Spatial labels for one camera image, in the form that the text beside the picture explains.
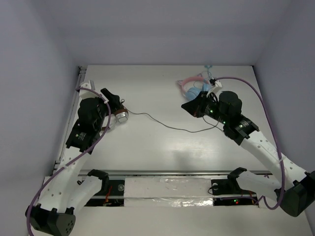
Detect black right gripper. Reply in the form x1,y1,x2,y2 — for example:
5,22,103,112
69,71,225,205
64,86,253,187
182,90,229,125

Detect brown silver headphones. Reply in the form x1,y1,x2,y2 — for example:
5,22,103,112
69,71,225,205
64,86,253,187
107,99,129,131

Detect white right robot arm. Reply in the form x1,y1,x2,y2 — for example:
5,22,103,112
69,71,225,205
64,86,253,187
181,91,315,217

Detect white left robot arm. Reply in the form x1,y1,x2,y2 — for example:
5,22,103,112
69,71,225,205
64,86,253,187
25,87,122,236

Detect pink blue cat-ear headphones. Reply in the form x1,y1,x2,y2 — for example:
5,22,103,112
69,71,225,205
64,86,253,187
176,76,214,101

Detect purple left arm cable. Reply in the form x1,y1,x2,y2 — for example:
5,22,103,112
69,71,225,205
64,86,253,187
26,86,110,236

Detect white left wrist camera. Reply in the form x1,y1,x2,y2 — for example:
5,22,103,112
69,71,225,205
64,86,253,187
79,80,96,99

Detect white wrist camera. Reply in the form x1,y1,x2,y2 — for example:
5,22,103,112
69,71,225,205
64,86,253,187
207,79,222,97
79,80,96,99

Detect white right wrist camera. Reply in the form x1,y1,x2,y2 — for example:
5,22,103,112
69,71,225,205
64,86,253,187
207,79,222,97

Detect light blue headphone cable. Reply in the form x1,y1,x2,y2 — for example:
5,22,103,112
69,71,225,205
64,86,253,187
196,64,215,82

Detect aluminium left side rail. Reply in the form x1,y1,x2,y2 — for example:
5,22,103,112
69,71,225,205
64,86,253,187
52,65,88,174

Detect aluminium rail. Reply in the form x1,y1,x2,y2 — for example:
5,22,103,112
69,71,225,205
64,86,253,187
78,169,274,176
52,65,88,174

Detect aluminium front rail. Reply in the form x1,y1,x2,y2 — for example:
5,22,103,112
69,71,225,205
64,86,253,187
78,169,274,176

